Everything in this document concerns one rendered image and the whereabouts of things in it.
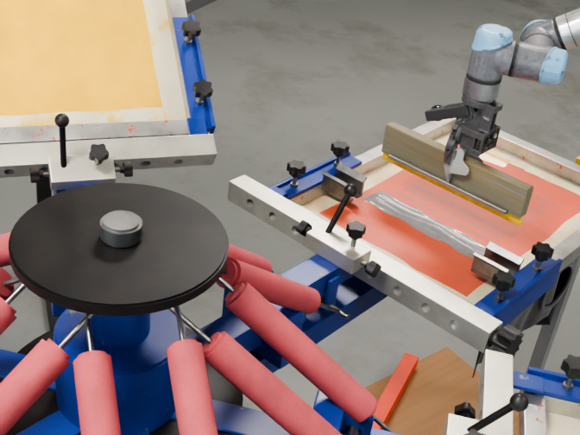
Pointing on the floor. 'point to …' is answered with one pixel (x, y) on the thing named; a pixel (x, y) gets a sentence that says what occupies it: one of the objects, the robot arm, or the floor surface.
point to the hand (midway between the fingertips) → (452, 173)
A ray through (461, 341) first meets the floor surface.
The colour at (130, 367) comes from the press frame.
